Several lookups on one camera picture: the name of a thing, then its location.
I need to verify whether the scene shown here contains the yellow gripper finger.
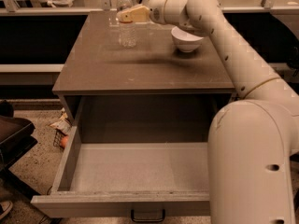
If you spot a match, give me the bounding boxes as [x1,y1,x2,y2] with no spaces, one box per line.
[120,5,150,22]

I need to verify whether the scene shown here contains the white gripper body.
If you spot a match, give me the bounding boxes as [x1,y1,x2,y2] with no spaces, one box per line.
[148,0,168,24]

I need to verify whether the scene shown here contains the clear plastic water bottle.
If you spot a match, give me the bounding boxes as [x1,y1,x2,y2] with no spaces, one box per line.
[117,0,136,48]

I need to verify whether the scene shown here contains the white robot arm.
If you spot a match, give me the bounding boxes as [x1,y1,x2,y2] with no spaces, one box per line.
[118,0,299,224]

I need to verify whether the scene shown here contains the grey cabinet with glass top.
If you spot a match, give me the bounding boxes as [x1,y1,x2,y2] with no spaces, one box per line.
[53,12,234,143]

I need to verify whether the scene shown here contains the open grey top drawer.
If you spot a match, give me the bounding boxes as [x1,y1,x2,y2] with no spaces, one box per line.
[32,125,209,217]

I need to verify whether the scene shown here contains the white ceramic bowl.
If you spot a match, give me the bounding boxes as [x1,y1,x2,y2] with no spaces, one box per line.
[171,27,203,53]

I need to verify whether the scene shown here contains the black chair at left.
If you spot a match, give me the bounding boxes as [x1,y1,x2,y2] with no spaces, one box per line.
[0,100,38,200]

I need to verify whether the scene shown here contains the shoe at bottom left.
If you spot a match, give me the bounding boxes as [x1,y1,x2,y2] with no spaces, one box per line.
[0,201,13,220]

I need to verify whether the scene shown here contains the wire basket with snacks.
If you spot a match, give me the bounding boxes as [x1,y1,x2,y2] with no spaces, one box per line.
[50,108,72,149]

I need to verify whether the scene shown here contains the black drawer handle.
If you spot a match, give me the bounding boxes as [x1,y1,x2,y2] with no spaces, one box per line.
[130,209,166,224]

